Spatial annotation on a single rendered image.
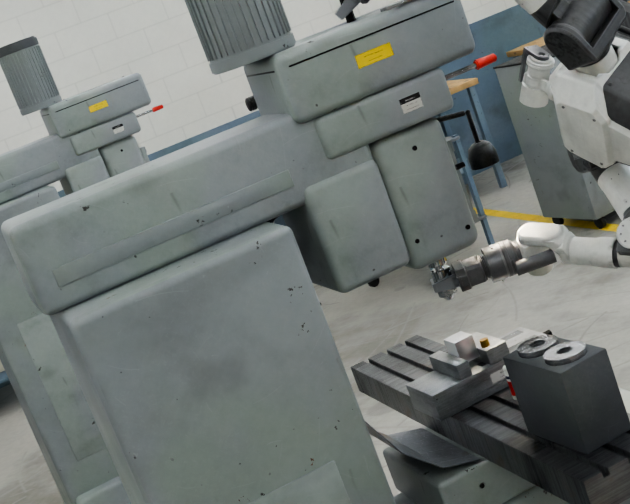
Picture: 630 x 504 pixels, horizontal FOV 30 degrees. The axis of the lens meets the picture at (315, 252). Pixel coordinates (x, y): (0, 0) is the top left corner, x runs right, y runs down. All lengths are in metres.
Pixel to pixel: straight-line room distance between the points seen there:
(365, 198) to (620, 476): 0.80
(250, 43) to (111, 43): 6.67
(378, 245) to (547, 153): 4.88
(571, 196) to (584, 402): 5.05
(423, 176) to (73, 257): 0.81
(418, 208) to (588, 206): 4.70
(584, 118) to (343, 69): 0.53
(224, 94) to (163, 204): 6.91
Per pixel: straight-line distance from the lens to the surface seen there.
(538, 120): 7.44
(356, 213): 2.64
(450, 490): 2.79
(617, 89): 2.60
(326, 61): 2.60
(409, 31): 2.68
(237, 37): 2.59
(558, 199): 7.59
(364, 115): 2.64
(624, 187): 2.82
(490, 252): 2.84
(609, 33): 2.58
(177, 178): 2.52
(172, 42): 9.33
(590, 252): 2.80
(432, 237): 2.74
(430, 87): 2.70
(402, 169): 2.70
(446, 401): 2.88
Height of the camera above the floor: 2.01
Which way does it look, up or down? 12 degrees down
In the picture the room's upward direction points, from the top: 21 degrees counter-clockwise
